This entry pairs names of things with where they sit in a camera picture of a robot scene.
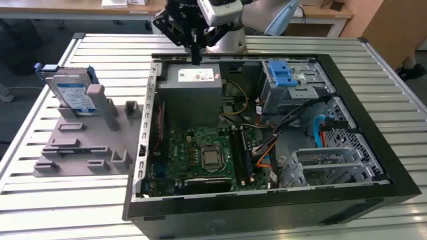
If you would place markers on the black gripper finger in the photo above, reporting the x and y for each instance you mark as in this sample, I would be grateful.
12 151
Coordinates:
159 23
199 50

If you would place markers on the hard disk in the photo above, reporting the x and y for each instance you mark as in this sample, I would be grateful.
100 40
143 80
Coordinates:
71 92

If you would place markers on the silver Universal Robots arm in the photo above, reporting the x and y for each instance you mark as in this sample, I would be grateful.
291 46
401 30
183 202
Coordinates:
254 15

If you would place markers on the silver disk bay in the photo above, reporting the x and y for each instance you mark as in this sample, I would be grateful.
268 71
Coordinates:
327 163

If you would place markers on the white box with print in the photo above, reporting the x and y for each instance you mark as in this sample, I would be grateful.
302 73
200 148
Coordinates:
136 2

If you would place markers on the plain white box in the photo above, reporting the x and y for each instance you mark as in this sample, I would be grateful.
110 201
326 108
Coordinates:
114 3

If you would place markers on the grey power supply unit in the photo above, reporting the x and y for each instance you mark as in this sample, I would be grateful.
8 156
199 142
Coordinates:
190 105

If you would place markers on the blue plastic drive latch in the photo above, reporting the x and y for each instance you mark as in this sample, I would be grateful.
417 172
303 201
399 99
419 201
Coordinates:
280 75

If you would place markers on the grey optical drive cage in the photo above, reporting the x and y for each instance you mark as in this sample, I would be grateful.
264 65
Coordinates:
276 100

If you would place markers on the green motherboard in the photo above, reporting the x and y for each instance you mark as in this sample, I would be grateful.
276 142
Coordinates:
190 140

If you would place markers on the black CPU socket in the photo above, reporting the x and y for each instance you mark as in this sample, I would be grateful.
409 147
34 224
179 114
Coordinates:
214 147

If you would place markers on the black empty RAM slot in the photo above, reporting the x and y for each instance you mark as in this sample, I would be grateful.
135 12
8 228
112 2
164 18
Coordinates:
238 155

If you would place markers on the silver CPU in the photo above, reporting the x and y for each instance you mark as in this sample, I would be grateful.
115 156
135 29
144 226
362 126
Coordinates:
211 158

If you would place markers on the small black desk device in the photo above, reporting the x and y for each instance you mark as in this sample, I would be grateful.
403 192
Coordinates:
336 5

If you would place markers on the grey parts rack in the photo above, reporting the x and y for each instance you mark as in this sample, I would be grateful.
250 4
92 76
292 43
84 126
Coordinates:
96 140

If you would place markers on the black graphics card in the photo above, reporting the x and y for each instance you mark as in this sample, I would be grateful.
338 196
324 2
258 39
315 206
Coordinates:
207 186

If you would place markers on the grey desk foot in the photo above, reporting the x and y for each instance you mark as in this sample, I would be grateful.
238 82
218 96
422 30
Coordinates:
4 96

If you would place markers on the wooden cabinet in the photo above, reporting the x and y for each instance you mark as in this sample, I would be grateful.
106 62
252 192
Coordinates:
394 25

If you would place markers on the person's black shoe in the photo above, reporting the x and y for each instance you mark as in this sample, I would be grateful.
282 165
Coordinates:
411 72

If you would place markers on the black open PC case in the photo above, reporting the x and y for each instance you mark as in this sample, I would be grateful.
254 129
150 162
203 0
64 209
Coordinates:
234 215

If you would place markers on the wooden desk white frame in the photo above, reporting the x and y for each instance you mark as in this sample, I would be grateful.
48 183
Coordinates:
67 7

